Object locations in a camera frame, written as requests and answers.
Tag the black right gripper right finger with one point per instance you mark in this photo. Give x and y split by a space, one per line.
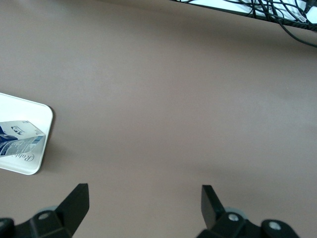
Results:
223 223

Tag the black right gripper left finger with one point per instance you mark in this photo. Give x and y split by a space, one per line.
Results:
62 218

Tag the blue white milk carton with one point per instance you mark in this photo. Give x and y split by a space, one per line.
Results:
17 146

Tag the white rabbit print tray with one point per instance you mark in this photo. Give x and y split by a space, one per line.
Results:
29 109

